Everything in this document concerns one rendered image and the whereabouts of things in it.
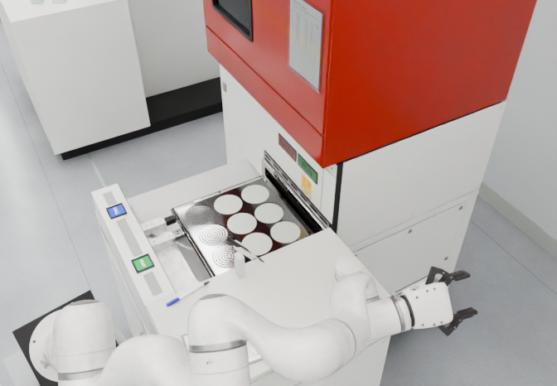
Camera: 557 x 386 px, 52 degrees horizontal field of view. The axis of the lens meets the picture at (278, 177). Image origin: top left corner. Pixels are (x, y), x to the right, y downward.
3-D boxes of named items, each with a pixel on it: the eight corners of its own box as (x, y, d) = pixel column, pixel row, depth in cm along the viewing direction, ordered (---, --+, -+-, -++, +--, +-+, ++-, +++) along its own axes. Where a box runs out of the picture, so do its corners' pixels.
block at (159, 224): (163, 222, 195) (162, 215, 193) (167, 228, 193) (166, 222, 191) (141, 230, 192) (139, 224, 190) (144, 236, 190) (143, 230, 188)
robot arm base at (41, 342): (56, 397, 149) (64, 410, 133) (13, 339, 147) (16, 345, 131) (117, 349, 158) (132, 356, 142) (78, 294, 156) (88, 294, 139)
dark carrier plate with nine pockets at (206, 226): (262, 179, 210) (262, 177, 210) (312, 238, 188) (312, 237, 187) (176, 211, 197) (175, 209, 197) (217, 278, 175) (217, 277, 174)
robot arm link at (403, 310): (384, 290, 134) (395, 287, 135) (391, 325, 135) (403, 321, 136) (396, 301, 126) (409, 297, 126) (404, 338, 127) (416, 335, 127)
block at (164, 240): (171, 236, 190) (171, 230, 188) (176, 243, 188) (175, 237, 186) (149, 245, 187) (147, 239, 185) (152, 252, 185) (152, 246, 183)
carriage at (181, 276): (163, 226, 198) (162, 220, 196) (206, 301, 174) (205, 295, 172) (142, 234, 195) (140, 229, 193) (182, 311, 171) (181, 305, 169)
